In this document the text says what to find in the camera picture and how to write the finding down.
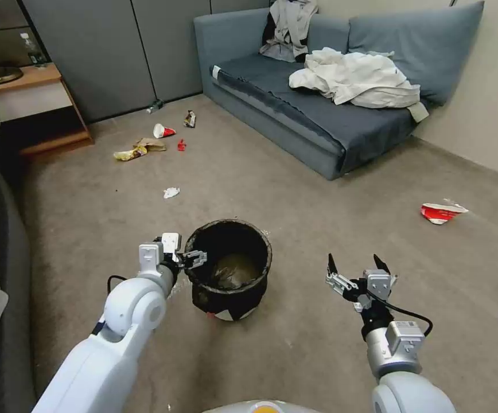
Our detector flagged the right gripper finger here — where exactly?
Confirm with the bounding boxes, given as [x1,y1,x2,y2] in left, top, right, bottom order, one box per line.
[372,254,392,275]
[324,252,360,294]

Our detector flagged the black trash can with bag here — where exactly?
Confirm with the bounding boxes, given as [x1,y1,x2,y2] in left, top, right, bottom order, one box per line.
[186,219,273,322]

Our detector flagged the crushed red white paper cup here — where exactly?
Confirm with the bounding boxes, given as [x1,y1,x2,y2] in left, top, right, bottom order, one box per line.
[420,198,470,226]

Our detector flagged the yellow snack bag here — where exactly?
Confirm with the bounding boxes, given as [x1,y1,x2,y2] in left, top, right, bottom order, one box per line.
[112,146,147,162]

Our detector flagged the brown paper bag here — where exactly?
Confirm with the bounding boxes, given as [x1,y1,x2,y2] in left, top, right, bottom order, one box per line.
[134,137,167,153]

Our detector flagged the white robot front shell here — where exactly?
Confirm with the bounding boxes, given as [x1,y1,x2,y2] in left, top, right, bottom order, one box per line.
[197,400,295,413]

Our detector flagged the blue grey sofa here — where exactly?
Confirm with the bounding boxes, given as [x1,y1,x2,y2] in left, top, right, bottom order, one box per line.
[193,0,487,181]

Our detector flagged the white crumpled clothing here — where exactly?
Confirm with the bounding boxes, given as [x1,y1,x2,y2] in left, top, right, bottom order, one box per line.
[288,48,430,120]

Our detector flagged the wooden nightstand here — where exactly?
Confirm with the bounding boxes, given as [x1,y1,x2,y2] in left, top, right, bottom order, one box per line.
[0,63,95,157]

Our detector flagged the grey panel wardrobe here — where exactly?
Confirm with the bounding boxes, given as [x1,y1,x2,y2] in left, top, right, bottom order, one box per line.
[20,0,205,124]

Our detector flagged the blue grey sofa cushion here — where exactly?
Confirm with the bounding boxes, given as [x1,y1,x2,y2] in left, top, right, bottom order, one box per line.
[348,0,485,108]

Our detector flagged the grey and black jacket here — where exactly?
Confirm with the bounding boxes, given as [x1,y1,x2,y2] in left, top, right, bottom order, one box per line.
[259,0,320,62]

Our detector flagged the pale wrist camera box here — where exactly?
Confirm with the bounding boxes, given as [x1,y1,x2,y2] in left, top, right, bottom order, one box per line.
[362,269,395,303]
[161,232,184,259]

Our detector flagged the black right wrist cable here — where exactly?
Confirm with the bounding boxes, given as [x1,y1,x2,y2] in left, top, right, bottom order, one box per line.
[380,299,434,339]

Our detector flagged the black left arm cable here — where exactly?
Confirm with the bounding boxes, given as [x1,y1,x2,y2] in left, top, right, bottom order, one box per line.
[107,275,126,298]

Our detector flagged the dark grey bed frame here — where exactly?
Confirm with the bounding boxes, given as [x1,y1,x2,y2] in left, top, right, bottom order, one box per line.
[0,170,38,413]

